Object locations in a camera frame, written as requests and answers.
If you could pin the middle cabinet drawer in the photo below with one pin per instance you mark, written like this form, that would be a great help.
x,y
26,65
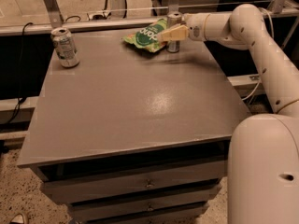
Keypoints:
x,y
145,202

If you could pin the top cabinet drawer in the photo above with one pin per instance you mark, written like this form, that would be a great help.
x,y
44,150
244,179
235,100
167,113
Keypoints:
x,y
101,186

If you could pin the green rice chip bag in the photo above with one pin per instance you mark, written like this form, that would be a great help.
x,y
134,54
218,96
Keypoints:
x,y
146,38

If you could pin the shoe tip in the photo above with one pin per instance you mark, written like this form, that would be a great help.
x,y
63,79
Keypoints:
x,y
19,219

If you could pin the cabinet drawer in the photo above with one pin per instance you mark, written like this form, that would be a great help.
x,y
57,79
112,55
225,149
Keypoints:
x,y
145,202
156,216
101,186

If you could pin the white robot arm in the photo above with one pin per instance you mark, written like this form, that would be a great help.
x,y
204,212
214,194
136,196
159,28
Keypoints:
x,y
263,158

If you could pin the redbull can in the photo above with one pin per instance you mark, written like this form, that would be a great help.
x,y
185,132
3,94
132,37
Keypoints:
x,y
173,18

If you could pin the grey drawer cabinet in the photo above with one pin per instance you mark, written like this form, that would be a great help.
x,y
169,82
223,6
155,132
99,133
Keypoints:
x,y
122,110

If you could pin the silver green soda can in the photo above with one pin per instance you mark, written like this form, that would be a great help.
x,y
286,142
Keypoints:
x,y
65,47

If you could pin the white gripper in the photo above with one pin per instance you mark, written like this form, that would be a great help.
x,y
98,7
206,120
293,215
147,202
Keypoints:
x,y
195,27

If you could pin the bottom cabinet drawer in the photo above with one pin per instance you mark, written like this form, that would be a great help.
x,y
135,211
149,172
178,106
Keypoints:
x,y
156,216

